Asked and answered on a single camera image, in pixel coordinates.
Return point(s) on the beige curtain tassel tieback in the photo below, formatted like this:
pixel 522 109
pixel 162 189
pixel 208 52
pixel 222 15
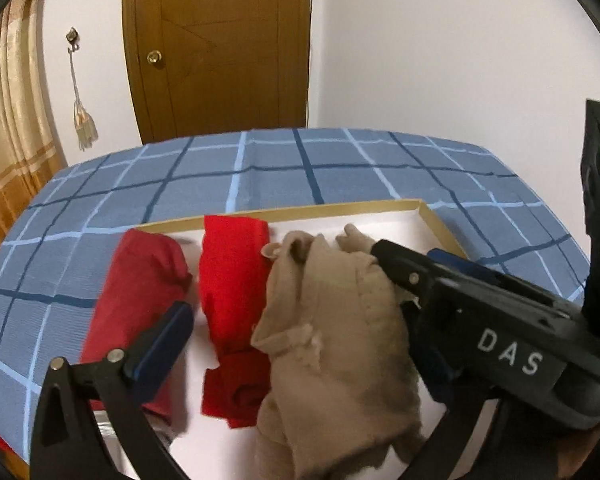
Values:
pixel 83 120

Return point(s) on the metal wall hook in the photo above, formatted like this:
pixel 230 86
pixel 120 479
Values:
pixel 72 37

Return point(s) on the blue plaid tablecloth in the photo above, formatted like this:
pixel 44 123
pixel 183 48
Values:
pixel 130 200

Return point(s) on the shallow gold cardboard box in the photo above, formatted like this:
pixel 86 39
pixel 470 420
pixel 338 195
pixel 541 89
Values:
pixel 380 222

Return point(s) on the tan beige underwear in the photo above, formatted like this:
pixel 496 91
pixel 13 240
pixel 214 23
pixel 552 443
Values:
pixel 330 335

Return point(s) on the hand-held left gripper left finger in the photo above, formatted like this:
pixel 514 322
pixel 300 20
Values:
pixel 162 350

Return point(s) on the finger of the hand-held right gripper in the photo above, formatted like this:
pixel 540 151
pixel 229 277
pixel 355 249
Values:
pixel 465 267
pixel 405 270

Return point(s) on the dark red underwear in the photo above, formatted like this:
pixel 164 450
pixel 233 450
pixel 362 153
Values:
pixel 140 270

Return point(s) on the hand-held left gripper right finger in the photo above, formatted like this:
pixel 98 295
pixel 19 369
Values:
pixel 437 380

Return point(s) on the round brass door knob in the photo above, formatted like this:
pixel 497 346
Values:
pixel 154 57

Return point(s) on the bright red underwear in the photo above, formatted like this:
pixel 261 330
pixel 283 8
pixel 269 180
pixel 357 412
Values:
pixel 230 280

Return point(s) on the beige patterned curtain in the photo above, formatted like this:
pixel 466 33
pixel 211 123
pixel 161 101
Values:
pixel 10 135

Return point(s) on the brown wooden door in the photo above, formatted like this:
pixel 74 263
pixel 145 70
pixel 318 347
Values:
pixel 220 35

